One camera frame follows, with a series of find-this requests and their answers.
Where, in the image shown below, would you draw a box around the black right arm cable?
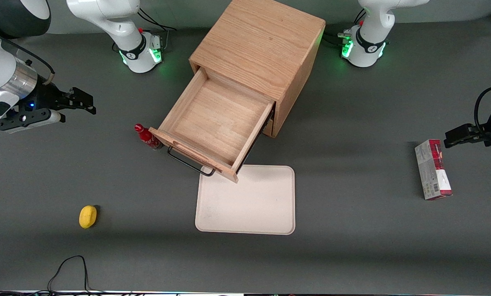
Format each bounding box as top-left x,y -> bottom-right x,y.
0,25 -> 57,83

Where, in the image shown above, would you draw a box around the wooden drawer with box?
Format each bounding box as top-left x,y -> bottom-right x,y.
148,68 -> 275,183

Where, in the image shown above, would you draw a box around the black base cables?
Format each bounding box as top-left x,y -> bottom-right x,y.
138,7 -> 177,31
323,32 -> 344,46

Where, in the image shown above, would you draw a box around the black wire drawer handle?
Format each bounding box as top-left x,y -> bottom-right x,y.
166,146 -> 216,177

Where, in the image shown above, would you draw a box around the red plaid cardboard box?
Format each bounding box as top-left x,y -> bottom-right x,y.
415,139 -> 453,201

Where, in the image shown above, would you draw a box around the black left base cables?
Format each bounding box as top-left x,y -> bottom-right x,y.
323,32 -> 344,46

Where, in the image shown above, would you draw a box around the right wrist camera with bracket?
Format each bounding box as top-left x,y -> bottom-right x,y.
0,108 -> 66,133

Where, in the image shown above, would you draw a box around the yellow lemon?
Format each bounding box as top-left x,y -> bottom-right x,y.
79,205 -> 98,229

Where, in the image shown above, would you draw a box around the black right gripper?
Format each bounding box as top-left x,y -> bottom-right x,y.
23,80 -> 97,115

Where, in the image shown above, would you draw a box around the black looped floor cable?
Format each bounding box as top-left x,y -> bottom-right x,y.
47,255 -> 106,296

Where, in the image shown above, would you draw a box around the black right base cables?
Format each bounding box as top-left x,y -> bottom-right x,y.
138,7 -> 177,31

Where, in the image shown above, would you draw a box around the cream rectangular tray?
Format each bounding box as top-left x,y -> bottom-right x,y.
195,164 -> 296,236

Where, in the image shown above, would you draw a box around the wooden drawer cabinet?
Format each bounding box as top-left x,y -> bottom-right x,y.
189,0 -> 326,138

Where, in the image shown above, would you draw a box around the red cola bottle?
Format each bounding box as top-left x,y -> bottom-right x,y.
134,123 -> 164,151

